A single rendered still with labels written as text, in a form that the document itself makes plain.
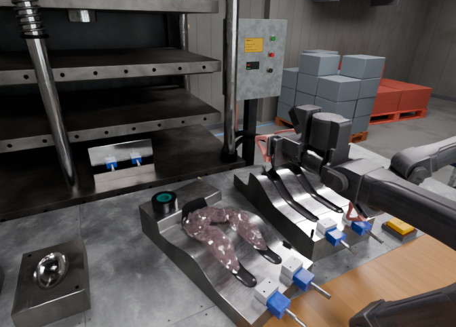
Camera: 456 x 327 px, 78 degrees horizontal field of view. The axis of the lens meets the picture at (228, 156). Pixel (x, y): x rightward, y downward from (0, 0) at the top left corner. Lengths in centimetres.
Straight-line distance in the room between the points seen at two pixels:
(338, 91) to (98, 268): 314
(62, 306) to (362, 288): 77
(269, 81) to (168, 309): 123
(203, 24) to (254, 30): 238
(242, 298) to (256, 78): 114
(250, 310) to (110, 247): 50
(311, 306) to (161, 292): 40
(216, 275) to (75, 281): 35
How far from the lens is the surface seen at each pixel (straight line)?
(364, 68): 382
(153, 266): 92
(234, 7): 133
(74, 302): 85
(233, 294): 77
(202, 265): 78
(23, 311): 85
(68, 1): 128
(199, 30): 385
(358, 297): 91
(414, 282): 103
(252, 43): 154
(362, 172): 53
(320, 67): 379
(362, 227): 96
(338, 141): 55
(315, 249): 91
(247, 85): 155
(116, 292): 89
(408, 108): 558
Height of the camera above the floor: 146
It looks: 26 degrees down
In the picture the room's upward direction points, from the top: 1 degrees clockwise
